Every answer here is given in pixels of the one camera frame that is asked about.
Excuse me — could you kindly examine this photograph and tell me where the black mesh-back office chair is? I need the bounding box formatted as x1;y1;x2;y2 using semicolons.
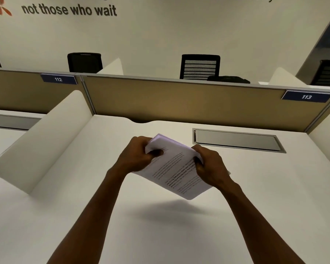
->
179;54;221;80
311;60;330;87

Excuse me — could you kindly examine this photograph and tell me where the white curved desk divider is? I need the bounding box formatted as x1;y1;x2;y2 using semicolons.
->
308;110;330;175
0;90;94;195
267;67;310;86
97;58;125;76

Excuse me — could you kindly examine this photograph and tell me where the beige partition panel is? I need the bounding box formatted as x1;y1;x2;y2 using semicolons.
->
0;68;84;114
81;75;330;133

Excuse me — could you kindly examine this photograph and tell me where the grey desk cable hatch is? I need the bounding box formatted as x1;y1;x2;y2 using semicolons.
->
192;128;287;154
0;114;42;132

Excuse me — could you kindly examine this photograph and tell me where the blue desk number label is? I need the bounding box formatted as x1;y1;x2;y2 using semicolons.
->
40;74;78;85
281;90;330;103

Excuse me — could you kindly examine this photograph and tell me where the person's left hand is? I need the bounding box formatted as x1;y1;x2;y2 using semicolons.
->
114;136;164;175

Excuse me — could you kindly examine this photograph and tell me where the person's left forearm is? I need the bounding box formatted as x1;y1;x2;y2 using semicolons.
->
46;167;132;264

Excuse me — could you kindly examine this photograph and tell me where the white printed paper sheet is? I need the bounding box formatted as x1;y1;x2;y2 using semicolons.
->
131;133;231;201

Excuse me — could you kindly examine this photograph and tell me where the black bag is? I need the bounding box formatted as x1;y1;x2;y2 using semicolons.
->
207;75;251;84

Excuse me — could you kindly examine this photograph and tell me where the person's right forearm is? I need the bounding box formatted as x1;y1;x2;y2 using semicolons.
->
219;181;306;264

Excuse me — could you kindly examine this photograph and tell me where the black solid-back office chair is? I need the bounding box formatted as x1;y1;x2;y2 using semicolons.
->
67;52;103;73

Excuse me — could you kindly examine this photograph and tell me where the person's right hand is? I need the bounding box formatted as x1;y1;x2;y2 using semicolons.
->
191;144;235;189

